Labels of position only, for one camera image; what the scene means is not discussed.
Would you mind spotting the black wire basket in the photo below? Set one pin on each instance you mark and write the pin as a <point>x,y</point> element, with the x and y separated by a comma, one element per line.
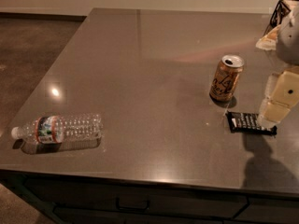
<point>282,9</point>

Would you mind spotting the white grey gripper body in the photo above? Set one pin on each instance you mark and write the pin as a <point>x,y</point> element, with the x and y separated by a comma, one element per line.
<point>289,42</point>

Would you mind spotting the clear plastic water bottle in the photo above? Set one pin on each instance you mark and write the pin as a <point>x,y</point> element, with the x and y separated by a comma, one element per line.
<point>58,129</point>

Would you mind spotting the black drawer handle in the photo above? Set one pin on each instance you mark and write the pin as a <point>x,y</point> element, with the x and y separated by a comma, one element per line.
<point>132,205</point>

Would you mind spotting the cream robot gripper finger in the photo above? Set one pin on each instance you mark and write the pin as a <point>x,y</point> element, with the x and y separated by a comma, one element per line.
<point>280,96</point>

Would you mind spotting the dark cabinet drawer front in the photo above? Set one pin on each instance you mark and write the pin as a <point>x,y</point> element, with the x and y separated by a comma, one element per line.
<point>165,202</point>

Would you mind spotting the gold LaCroix soda can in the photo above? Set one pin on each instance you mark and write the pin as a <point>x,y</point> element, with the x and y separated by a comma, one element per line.
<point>226,77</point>

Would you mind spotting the black snack bar wrapper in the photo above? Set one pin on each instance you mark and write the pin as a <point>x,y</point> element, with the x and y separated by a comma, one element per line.
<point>247,123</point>

